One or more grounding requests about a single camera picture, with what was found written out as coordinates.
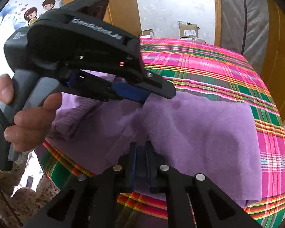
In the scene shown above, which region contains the purple fleece garment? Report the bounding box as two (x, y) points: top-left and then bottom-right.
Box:
(46, 92), (262, 207)

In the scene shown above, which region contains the patterned left sleeve forearm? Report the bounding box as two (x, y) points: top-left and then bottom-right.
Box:
(0, 151), (59, 227)

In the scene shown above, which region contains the person's left hand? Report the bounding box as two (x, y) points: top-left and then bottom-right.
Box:
(0, 73), (63, 152)

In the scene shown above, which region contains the pink plaid bed sheet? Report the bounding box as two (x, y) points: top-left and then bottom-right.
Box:
(37, 38), (285, 227)

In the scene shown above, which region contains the white open box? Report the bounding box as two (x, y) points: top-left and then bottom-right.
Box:
(140, 29), (154, 38)

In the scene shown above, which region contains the cardboard box with label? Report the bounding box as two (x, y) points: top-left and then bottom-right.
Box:
(178, 21), (200, 38)

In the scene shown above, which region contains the black phone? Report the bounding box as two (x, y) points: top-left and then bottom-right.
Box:
(26, 176), (34, 188)

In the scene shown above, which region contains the grey door curtain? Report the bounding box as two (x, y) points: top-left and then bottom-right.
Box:
(221, 0), (269, 74)

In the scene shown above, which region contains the wooden door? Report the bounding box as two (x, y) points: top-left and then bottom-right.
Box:
(261, 0), (285, 124)

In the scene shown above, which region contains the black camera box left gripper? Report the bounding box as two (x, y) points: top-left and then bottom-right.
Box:
(61, 0), (109, 21)

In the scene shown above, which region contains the cartoon couple wall sticker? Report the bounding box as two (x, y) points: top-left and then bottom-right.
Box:
(23, 0), (57, 27)

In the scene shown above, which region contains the left gripper grey handle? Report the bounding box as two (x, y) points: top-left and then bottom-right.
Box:
(0, 68), (62, 172)

